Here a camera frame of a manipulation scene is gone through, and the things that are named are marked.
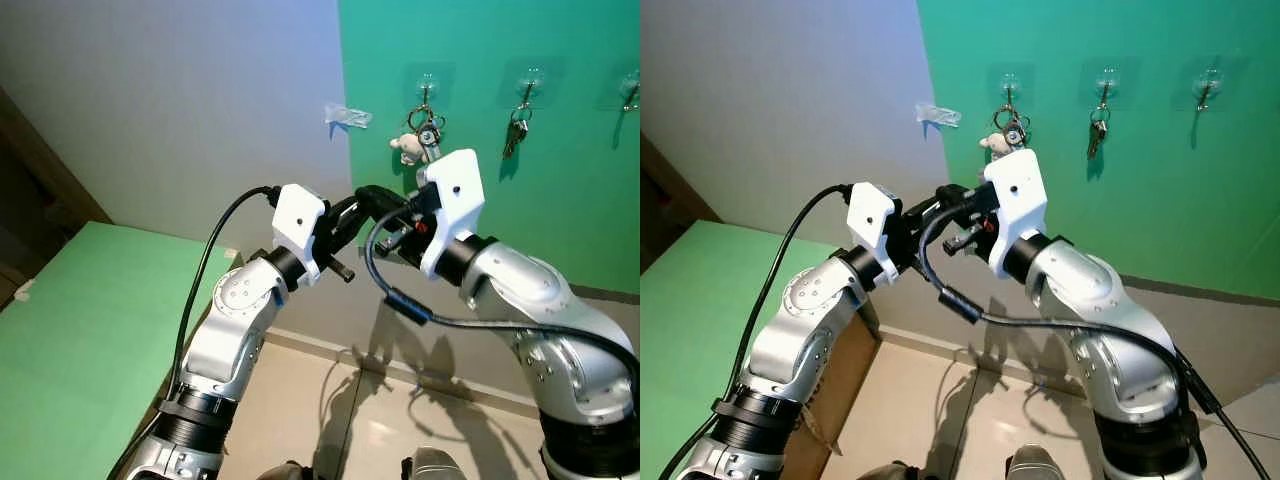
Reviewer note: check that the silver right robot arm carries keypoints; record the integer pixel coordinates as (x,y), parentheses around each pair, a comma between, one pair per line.
(540,300)
(1100,300)

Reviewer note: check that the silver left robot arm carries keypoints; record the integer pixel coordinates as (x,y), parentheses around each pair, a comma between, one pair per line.
(810,320)
(235,320)

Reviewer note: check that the key bunch with white bear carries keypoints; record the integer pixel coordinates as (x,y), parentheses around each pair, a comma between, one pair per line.
(993,143)
(408,148)

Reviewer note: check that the clear tape piece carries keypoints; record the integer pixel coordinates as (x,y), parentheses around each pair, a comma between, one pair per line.
(350,116)
(940,114)

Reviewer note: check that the dark key bunch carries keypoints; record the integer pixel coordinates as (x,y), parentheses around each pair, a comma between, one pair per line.
(1096,135)
(515,135)

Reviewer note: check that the grey robot right leg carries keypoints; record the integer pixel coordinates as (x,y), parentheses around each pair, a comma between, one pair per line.
(1035,465)
(437,465)

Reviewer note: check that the grey robot leg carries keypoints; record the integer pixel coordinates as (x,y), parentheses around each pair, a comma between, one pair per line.
(890,472)
(437,465)
(1035,465)
(285,472)

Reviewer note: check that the grey robot left leg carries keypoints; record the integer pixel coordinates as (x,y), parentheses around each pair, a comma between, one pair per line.
(285,472)
(890,472)

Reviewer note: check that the dark brown wooden doorway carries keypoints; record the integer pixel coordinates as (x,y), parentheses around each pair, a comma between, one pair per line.
(40,210)
(670,215)

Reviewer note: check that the green table cover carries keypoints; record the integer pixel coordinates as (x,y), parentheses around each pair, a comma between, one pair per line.
(70,350)
(690,340)

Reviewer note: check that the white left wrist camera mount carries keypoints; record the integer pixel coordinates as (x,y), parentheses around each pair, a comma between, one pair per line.
(298,220)
(872,225)

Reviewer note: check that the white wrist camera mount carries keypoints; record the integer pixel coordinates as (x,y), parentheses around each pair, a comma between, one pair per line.
(298,220)
(455,200)
(1018,200)
(872,225)

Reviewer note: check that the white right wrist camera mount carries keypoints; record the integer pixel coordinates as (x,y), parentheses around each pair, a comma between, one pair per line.
(1018,200)
(455,200)

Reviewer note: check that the clear adhesive wall hook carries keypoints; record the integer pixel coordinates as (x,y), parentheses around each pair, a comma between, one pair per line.
(530,80)
(1208,82)
(630,85)
(1106,80)
(428,82)
(1010,82)

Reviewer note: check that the green wall sheet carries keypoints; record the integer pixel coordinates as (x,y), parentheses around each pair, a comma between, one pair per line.
(1150,200)
(560,200)

